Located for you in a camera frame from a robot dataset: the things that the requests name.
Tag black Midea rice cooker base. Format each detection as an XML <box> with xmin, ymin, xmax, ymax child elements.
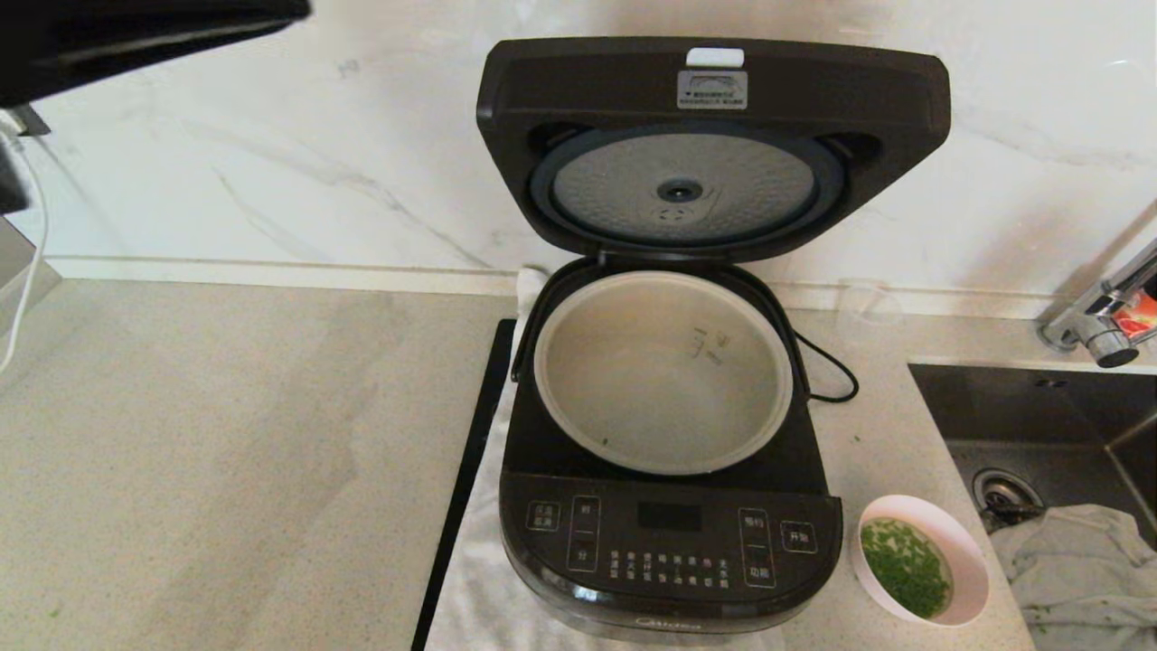
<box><xmin>500</xmin><ymin>256</ymin><xmax>843</xmax><ymax>645</ymax></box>

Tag green grains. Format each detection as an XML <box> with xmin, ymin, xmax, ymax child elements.
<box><xmin>860</xmin><ymin>518</ymin><xmax>953</xmax><ymax>620</ymax></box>

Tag black rice cooker lid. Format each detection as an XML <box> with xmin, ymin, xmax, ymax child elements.
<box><xmin>476</xmin><ymin>36</ymin><xmax>952</xmax><ymax>265</ymax></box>

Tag crumpled grey cloth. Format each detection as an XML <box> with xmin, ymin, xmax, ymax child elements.
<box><xmin>988</xmin><ymin>504</ymin><xmax>1157</xmax><ymax>651</ymax></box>

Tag white terry towel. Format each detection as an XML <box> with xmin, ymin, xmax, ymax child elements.
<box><xmin>425</xmin><ymin>267</ymin><xmax>787</xmax><ymax>651</ymax></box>

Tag dish soap bottle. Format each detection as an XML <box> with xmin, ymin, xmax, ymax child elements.
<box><xmin>1110</xmin><ymin>291</ymin><xmax>1157</xmax><ymax>343</ymax></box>

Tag pink plastic bowl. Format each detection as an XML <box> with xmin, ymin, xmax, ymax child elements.
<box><xmin>851</xmin><ymin>494</ymin><xmax>990</xmax><ymax>627</ymax></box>

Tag clear plastic cup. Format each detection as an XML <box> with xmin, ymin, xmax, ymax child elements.
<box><xmin>833</xmin><ymin>278</ymin><xmax>905</xmax><ymax>349</ymax></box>

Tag stainless steel sink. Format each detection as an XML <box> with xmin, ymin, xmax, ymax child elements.
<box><xmin>907</xmin><ymin>362</ymin><xmax>1157</xmax><ymax>651</ymax></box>

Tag white cable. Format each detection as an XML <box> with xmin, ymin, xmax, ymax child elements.
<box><xmin>0</xmin><ymin>136</ymin><xmax>52</xmax><ymax>376</ymax></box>

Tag long black flat strip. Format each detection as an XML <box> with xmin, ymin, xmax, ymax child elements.
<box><xmin>411</xmin><ymin>318</ymin><xmax>518</xmax><ymax>651</ymax></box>

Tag beige inner cooking pot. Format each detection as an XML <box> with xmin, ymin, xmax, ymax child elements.
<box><xmin>533</xmin><ymin>270</ymin><xmax>795</xmax><ymax>477</ymax></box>

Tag metal sink drain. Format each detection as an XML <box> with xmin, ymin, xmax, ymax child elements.
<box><xmin>973</xmin><ymin>467</ymin><xmax>1045</xmax><ymax>525</ymax></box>

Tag chrome sink faucet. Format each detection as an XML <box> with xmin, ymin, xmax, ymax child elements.
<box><xmin>1037</xmin><ymin>237</ymin><xmax>1157</xmax><ymax>369</ymax></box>

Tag black wall socket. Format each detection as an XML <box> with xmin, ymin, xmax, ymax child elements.
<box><xmin>0</xmin><ymin>104</ymin><xmax>51</xmax><ymax>138</ymax></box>

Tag grey box-shaped appliance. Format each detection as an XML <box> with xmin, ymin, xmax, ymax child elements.
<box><xmin>0</xmin><ymin>214</ymin><xmax>64</xmax><ymax>340</ymax></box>

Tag black power cord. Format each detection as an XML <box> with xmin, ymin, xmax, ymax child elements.
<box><xmin>794</xmin><ymin>333</ymin><xmax>859</xmax><ymax>404</ymax></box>

